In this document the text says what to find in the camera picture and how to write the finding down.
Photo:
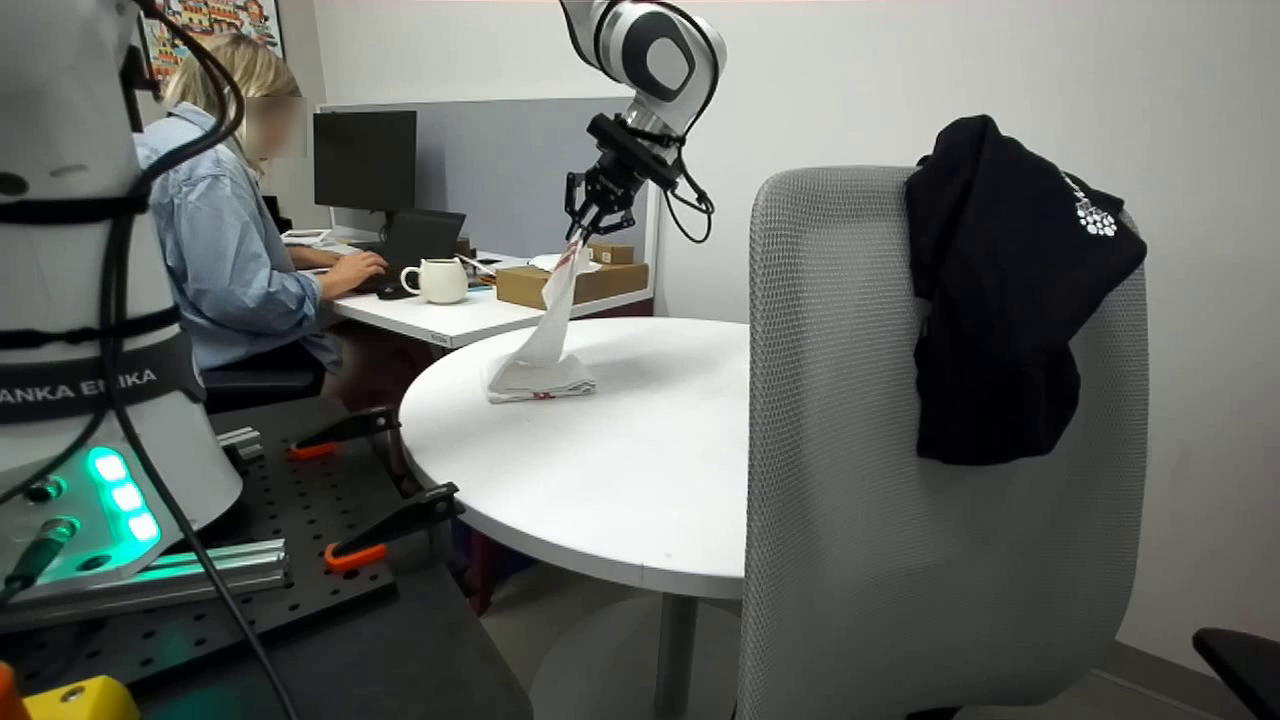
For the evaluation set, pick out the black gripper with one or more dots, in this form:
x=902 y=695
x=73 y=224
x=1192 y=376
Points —
x=605 y=187

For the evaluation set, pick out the white cloth with red stripe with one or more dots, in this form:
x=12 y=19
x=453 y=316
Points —
x=543 y=363

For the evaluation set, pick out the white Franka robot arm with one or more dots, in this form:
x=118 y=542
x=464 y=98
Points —
x=66 y=201

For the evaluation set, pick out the small cardboard box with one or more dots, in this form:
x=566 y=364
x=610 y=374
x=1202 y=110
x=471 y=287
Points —
x=615 y=255

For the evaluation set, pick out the large cardboard box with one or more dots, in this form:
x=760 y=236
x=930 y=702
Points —
x=602 y=280

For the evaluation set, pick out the grey desk partition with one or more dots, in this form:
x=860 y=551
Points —
x=507 y=175

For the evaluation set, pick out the white mug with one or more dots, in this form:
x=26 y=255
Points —
x=440 y=280

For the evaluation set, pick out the black laptop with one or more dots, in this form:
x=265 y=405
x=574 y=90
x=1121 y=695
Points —
x=424 y=236

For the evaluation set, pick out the white office desk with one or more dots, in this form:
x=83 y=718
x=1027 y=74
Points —
x=453 y=323

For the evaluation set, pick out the black computer monitor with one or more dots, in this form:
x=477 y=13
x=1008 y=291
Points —
x=360 y=162

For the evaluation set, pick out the black orange clamp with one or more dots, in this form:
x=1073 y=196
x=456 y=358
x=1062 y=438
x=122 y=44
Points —
x=343 y=432
x=395 y=524

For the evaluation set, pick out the woman in blue shirt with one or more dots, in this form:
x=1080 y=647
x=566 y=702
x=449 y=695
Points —
x=220 y=255

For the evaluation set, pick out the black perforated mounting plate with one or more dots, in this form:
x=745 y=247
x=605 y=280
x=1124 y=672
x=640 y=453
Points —
x=312 y=507

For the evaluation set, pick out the grey office chair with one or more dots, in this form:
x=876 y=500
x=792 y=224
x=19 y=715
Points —
x=864 y=534

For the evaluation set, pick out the black garment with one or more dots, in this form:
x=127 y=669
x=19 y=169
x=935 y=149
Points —
x=1001 y=293

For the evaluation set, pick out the yellow object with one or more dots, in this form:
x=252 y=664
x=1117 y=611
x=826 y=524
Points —
x=83 y=702

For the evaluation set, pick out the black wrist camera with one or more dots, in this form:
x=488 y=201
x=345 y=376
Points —
x=634 y=138

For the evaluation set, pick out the colourful wall poster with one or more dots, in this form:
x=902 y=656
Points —
x=224 y=19

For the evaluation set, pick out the aluminium rail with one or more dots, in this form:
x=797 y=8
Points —
x=220 y=560

